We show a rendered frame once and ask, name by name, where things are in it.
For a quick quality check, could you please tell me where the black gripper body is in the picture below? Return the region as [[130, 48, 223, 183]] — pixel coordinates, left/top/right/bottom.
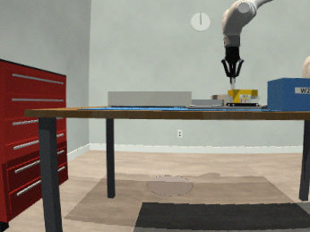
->
[[225, 47, 240, 64]]

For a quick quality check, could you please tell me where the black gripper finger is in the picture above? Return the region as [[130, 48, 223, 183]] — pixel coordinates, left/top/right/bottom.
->
[[221, 57, 233, 90], [233, 57, 244, 90]]

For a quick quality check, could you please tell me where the blue open-top bin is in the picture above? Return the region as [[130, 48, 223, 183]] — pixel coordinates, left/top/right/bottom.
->
[[267, 78, 310, 111]]

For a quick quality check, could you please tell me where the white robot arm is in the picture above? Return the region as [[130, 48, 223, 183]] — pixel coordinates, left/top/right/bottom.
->
[[222, 0, 310, 79]]

